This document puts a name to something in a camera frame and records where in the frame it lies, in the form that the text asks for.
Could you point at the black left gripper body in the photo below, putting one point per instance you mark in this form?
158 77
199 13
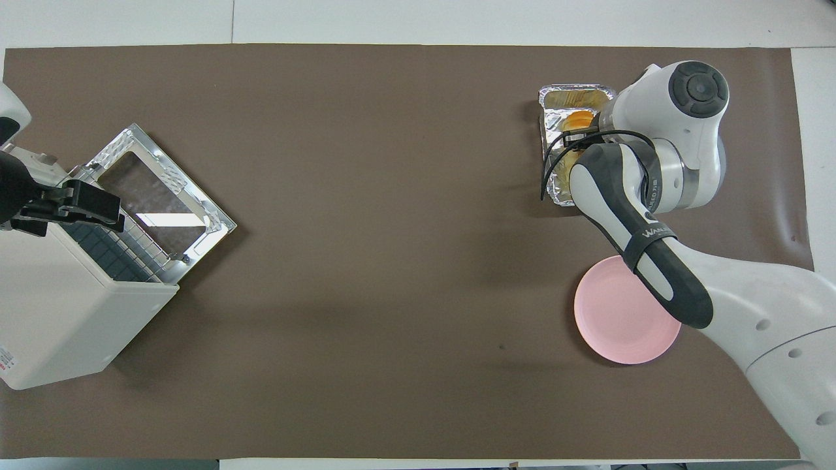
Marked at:
19 189

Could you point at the glass oven door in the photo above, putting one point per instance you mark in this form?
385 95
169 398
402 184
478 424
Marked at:
157 196

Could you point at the pink round plate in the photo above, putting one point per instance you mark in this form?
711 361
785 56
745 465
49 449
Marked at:
614 326

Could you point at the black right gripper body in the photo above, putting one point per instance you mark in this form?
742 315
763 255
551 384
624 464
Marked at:
575 138

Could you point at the white toaster oven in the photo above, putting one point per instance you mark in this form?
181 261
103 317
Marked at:
59 320

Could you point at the aluminium foil tray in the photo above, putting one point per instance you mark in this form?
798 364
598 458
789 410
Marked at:
555 189

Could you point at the brown table mat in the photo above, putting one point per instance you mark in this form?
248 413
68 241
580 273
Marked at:
326 130

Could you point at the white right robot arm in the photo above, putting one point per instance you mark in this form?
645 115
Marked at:
764 307

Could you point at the golden croissant bread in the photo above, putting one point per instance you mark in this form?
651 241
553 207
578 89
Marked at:
578 121

